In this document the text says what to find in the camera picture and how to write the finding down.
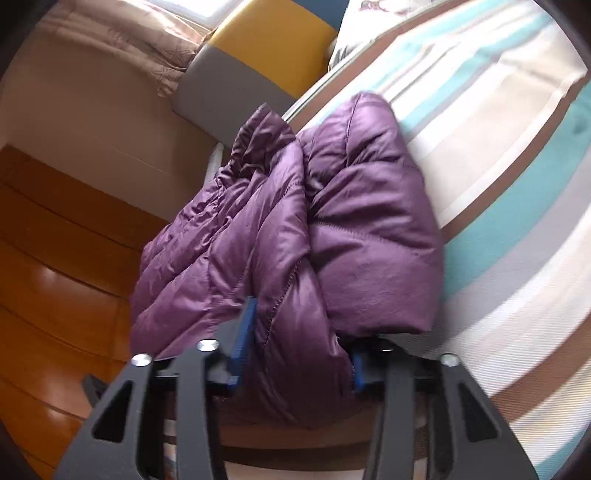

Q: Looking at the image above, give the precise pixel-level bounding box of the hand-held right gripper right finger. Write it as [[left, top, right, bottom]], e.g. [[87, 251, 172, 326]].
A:
[[348, 339, 541, 480]]

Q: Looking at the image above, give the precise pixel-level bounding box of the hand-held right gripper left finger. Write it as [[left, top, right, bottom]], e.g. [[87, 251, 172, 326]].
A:
[[53, 296, 258, 480]]

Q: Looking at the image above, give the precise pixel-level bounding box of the purple puffer jacket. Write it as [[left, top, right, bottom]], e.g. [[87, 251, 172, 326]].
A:
[[129, 91, 446, 432]]

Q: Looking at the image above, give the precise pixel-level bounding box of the striped bed sheet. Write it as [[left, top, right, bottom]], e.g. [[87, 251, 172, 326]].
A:
[[161, 0, 591, 480]]

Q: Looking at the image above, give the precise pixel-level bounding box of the grey yellow blue headboard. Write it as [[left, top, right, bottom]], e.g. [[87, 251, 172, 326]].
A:
[[172, 0, 350, 145]]

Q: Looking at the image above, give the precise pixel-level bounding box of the pink patterned curtain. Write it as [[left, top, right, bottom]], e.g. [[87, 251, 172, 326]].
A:
[[34, 0, 219, 99]]

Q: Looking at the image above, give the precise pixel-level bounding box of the white printed pillow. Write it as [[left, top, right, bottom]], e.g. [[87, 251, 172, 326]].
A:
[[327, 0, 444, 75]]

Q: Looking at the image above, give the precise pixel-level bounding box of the white bedside frame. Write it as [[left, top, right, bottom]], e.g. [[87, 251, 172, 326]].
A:
[[205, 142, 228, 186]]

